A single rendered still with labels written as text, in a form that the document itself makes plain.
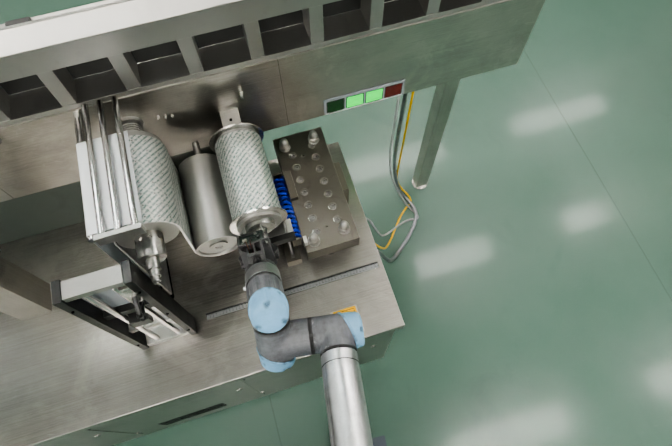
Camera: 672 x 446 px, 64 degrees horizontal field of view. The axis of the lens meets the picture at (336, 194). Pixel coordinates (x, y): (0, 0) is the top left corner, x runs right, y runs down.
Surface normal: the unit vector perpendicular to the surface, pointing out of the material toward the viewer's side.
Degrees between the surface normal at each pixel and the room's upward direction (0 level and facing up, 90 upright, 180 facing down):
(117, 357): 0
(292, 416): 0
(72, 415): 0
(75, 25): 49
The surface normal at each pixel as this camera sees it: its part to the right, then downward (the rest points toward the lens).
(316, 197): -0.01, -0.43
